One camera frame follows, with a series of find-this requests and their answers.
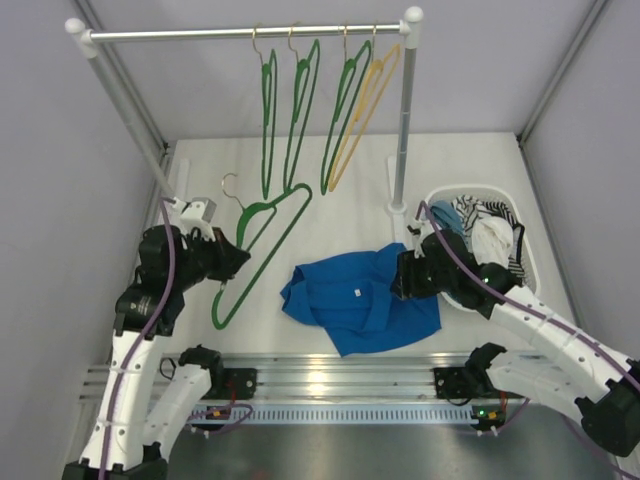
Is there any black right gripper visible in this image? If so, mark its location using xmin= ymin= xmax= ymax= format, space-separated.
xmin=390 ymin=248 xmax=456 ymax=300

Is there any blue tank top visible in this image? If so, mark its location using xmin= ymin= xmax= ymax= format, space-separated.
xmin=280 ymin=243 xmax=441 ymax=357

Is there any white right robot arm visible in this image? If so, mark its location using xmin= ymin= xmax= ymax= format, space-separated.
xmin=391 ymin=230 xmax=639 ymax=457

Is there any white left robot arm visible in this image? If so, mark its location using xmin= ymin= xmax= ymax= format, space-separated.
xmin=62 ymin=225 xmax=250 ymax=479

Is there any yellow hanger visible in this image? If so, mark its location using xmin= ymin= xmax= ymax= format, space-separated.
xmin=329 ymin=38 xmax=402 ymax=192

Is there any light blue garment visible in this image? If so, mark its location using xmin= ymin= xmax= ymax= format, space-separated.
xmin=430 ymin=200 xmax=464 ymax=236

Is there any striped black white garment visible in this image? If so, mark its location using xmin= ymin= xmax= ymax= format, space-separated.
xmin=451 ymin=195 xmax=526 ymax=283

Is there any white laundry basket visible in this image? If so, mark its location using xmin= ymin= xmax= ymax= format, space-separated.
xmin=424 ymin=183 xmax=542 ymax=296

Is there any metal clothes rack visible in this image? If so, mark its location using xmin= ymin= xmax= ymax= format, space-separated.
xmin=65 ymin=1 xmax=424 ymax=243

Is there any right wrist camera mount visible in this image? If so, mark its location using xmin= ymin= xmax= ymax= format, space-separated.
xmin=407 ymin=219 xmax=435 ymax=249

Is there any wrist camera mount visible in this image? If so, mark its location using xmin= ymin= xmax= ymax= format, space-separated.
xmin=407 ymin=219 xmax=435 ymax=249
xmin=172 ymin=197 xmax=217 ymax=241

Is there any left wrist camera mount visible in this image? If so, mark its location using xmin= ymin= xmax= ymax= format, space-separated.
xmin=172 ymin=197 xmax=217 ymax=241

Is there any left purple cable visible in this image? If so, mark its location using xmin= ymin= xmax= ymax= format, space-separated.
xmin=97 ymin=197 xmax=254 ymax=480

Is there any purple cable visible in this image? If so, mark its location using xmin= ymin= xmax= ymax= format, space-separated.
xmin=97 ymin=197 xmax=254 ymax=480
xmin=418 ymin=200 xmax=640 ymax=480

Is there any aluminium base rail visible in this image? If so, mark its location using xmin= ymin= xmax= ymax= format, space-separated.
xmin=82 ymin=349 xmax=616 ymax=401

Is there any perforated cable duct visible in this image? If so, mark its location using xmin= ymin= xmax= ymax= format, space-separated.
xmin=189 ymin=403 xmax=484 ymax=426

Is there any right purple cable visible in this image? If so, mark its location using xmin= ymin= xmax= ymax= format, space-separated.
xmin=418 ymin=200 xmax=640 ymax=480

